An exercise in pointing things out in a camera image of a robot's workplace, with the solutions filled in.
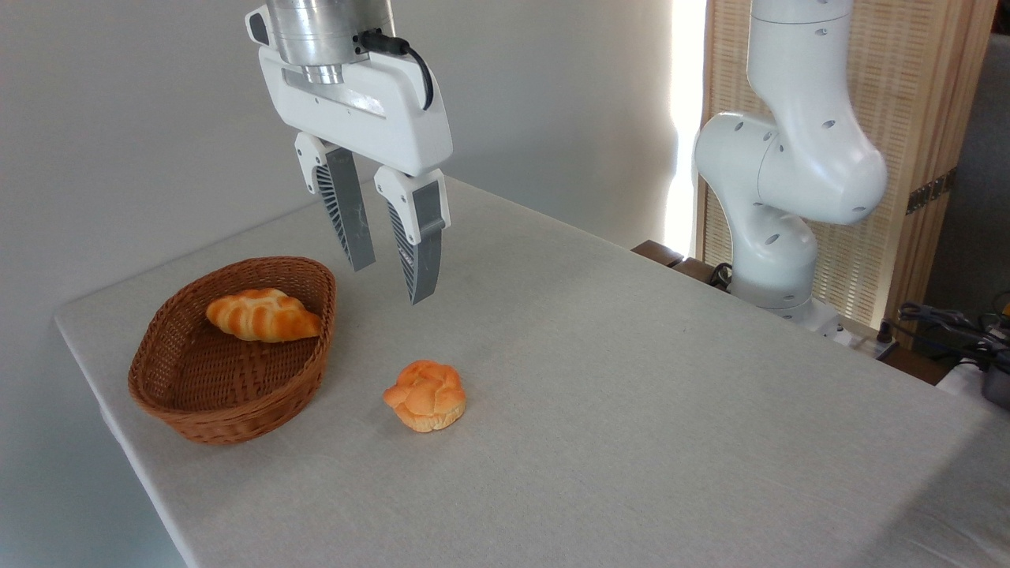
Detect light grey tablecloth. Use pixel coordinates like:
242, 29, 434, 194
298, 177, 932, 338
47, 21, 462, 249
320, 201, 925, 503
54, 175, 1010, 568

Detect white power strip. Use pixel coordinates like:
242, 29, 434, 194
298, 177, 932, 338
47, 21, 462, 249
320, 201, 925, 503
838, 322, 899, 357

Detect round knotted bread roll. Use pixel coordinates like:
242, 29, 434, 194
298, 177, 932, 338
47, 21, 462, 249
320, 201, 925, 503
383, 360, 467, 433

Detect wooden folding screen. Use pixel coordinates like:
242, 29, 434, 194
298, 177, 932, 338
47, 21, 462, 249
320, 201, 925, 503
694, 0, 999, 342

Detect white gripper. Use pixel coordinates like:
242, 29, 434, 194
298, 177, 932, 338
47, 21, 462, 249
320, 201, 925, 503
259, 47, 454, 305

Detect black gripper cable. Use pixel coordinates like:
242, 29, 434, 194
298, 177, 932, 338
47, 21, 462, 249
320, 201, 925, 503
354, 30, 435, 111

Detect golden croissant bread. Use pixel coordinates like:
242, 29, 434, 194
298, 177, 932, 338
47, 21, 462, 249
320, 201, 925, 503
206, 288, 323, 343

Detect black cable bundle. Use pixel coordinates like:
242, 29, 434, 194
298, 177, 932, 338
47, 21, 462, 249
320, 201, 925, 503
877, 293, 1010, 372

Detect brown wicker basket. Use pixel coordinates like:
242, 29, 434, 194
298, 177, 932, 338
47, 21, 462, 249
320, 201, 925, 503
128, 256, 338, 446

